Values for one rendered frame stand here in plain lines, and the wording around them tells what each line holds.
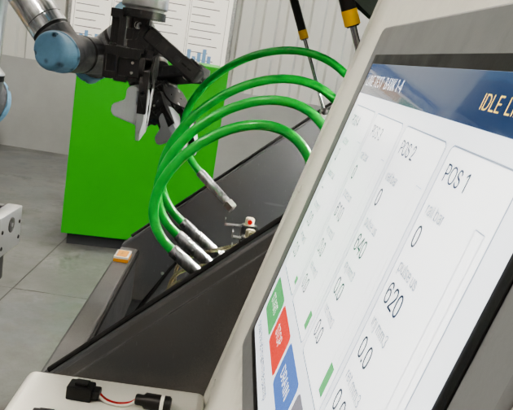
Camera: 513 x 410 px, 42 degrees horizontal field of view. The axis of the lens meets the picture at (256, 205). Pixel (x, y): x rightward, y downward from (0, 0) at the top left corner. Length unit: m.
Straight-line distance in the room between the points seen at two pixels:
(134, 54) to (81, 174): 3.44
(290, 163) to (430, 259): 1.17
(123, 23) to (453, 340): 0.95
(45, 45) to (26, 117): 6.74
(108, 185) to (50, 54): 3.25
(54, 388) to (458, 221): 0.65
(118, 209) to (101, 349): 3.71
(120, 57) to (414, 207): 0.84
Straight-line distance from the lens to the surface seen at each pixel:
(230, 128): 0.89
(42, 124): 8.02
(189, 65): 1.13
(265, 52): 1.22
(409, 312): 0.31
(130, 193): 4.54
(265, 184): 1.47
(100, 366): 0.89
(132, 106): 1.15
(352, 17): 0.82
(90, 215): 4.60
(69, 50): 1.32
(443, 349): 0.26
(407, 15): 0.60
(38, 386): 0.87
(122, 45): 1.15
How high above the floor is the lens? 1.40
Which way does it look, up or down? 12 degrees down
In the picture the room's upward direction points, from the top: 9 degrees clockwise
